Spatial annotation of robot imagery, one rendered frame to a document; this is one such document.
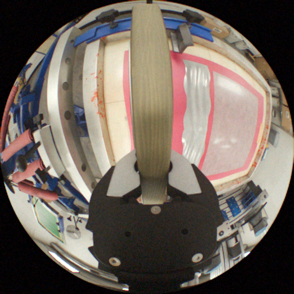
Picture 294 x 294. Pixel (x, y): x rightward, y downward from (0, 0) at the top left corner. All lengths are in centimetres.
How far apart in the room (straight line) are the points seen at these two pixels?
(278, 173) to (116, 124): 391
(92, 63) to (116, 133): 18
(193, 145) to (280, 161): 365
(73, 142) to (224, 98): 40
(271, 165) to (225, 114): 364
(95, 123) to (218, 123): 31
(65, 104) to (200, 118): 31
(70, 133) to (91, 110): 7
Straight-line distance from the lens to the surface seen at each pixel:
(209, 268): 77
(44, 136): 25
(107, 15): 23
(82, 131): 35
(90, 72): 23
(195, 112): 24
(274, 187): 397
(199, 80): 24
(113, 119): 23
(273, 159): 383
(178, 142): 25
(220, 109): 29
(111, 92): 23
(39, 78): 69
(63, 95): 23
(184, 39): 21
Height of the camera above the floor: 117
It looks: 63 degrees down
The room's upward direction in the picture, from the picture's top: 177 degrees counter-clockwise
